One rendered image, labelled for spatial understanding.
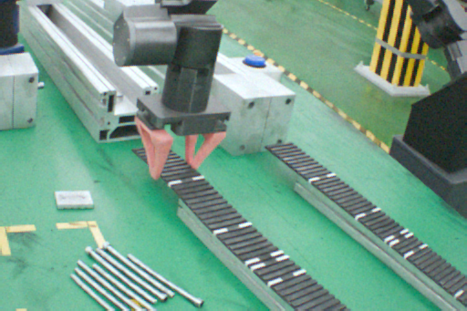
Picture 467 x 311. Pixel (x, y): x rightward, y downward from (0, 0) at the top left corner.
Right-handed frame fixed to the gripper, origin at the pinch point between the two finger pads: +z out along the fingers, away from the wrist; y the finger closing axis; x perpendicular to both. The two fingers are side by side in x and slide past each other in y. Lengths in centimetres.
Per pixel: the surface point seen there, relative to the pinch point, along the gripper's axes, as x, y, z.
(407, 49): -173, -295, 41
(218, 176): -1.9, -9.0, 3.5
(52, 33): -46.5, 4.4, -4.8
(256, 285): 21.3, 1.4, 2.5
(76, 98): -26.0, 4.7, 0.8
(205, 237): 11.2, 1.6, 2.6
